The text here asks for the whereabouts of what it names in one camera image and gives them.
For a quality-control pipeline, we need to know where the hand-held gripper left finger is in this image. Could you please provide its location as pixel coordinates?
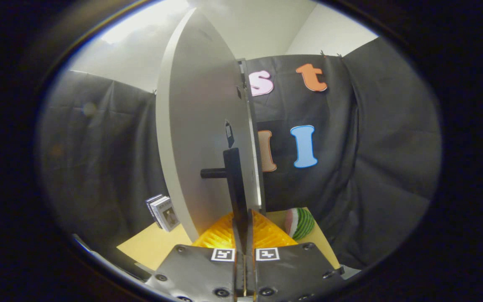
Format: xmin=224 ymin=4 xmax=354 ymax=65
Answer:
xmin=145 ymin=212 xmax=245 ymax=302

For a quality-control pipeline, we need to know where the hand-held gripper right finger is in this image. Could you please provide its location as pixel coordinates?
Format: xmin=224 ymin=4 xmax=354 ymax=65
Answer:
xmin=246 ymin=210 xmax=346 ymax=302

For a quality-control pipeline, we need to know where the white shoe cabinet door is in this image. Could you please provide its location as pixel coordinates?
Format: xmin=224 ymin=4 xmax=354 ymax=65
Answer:
xmin=156 ymin=8 xmax=263 ymax=243

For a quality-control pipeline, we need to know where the grey shoe cabinet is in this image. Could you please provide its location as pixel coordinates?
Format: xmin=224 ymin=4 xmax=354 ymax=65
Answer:
xmin=236 ymin=58 xmax=266 ymax=215

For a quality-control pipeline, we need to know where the watermelon slice plush toy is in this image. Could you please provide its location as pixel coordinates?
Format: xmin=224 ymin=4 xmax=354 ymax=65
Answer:
xmin=284 ymin=207 xmax=315 ymax=241

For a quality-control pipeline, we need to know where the grey portrait cover book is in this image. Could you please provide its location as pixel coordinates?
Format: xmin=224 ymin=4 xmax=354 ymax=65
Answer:
xmin=153 ymin=197 xmax=181 ymax=232

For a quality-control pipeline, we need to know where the white blue book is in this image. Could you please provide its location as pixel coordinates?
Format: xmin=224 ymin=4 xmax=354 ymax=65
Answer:
xmin=148 ymin=195 xmax=167 ymax=227

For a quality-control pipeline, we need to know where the blue spine book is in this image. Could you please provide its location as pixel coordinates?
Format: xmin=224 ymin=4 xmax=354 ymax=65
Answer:
xmin=145 ymin=194 xmax=163 ymax=219

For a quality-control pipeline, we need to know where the black backdrop cloth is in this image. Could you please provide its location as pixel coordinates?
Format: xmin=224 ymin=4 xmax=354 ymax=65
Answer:
xmin=38 ymin=37 xmax=442 ymax=271

